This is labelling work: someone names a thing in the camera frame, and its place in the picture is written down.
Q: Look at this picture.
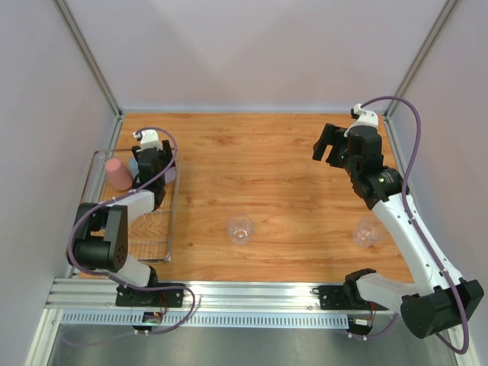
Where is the purple plastic cup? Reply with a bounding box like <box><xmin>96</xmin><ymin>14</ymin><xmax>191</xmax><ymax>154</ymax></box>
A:
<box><xmin>164</xmin><ymin>167</ymin><xmax>176</xmax><ymax>184</ymax></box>

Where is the blue plastic cup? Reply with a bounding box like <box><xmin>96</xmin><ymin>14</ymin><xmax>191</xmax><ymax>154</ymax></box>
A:
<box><xmin>128</xmin><ymin>158</ymin><xmax>139</xmax><ymax>177</ymax></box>

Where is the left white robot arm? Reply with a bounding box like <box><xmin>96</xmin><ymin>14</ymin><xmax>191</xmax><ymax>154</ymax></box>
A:
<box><xmin>67</xmin><ymin>140</ymin><xmax>175</xmax><ymax>306</ymax></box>

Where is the slotted cable duct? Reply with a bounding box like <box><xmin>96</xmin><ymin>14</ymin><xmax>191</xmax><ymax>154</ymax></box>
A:
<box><xmin>59</xmin><ymin>310</ymin><xmax>349</xmax><ymax>329</ymax></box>

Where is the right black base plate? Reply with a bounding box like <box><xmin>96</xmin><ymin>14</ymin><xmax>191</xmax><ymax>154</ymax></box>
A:
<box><xmin>311</xmin><ymin>284</ymin><xmax>387</xmax><ymax>311</ymax></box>

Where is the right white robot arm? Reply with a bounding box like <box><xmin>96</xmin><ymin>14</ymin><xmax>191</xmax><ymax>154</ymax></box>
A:
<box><xmin>313</xmin><ymin>124</ymin><xmax>484</xmax><ymax>339</ymax></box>

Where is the right aluminium frame post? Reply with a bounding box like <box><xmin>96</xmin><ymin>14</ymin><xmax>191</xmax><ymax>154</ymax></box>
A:
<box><xmin>394</xmin><ymin>0</ymin><xmax>461</xmax><ymax>98</ymax></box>

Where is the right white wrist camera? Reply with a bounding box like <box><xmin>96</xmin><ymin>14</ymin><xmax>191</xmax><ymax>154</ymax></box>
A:
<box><xmin>348</xmin><ymin>104</ymin><xmax>379</xmax><ymax>130</ymax></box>

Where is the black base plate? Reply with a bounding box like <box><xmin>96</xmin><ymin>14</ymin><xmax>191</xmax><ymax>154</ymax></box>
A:
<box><xmin>311</xmin><ymin>284</ymin><xmax>387</xmax><ymax>311</ymax></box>
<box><xmin>115</xmin><ymin>282</ymin><xmax>183</xmax><ymax>309</ymax></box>

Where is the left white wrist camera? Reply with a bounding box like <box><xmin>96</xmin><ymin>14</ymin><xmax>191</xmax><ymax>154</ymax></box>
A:
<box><xmin>133</xmin><ymin>129</ymin><xmax>162</xmax><ymax>150</ymax></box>

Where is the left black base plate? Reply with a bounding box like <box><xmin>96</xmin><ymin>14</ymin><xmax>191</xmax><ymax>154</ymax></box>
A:
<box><xmin>115</xmin><ymin>282</ymin><xmax>183</xmax><ymax>309</ymax></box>

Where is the aluminium front rail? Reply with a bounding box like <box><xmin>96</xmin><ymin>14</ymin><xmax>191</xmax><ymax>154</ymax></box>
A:
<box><xmin>45</xmin><ymin>278</ymin><xmax>462</xmax><ymax>316</ymax></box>

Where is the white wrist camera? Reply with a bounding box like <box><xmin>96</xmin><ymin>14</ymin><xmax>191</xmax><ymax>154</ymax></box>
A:
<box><xmin>348</xmin><ymin>104</ymin><xmax>379</xmax><ymax>130</ymax></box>
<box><xmin>133</xmin><ymin>129</ymin><xmax>162</xmax><ymax>150</ymax></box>

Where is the aluminium frame post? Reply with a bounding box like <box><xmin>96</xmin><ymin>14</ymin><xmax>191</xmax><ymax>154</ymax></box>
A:
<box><xmin>52</xmin><ymin>0</ymin><xmax>122</xmax><ymax>118</ymax></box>
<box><xmin>394</xmin><ymin>0</ymin><xmax>461</xmax><ymax>98</ymax></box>

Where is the pink plastic cup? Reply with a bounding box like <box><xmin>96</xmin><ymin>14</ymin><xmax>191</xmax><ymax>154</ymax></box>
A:
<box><xmin>104</xmin><ymin>158</ymin><xmax>133</xmax><ymax>191</ymax></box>

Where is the clear glass cup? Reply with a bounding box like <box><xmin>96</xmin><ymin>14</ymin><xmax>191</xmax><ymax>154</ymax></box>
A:
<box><xmin>352</xmin><ymin>213</ymin><xmax>387</xmax><ymax>249</ymax></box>
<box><xmin>226</xmin><ymin>214</ymin><xmax>254</xmax><ymax>246</ymax></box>

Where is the wire dish rack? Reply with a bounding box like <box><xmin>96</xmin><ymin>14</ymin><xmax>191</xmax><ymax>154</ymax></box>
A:
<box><xmin>81</xmin><ymin>149</ymin><xmax>180</xmax><ymax>263</ymax></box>

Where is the left aluminium frame post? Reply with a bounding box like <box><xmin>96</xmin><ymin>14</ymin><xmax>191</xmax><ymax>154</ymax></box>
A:
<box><xmin>52</xmin><ymin>0</ymin><xmax>122</xmax><ymax>118</ymax></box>

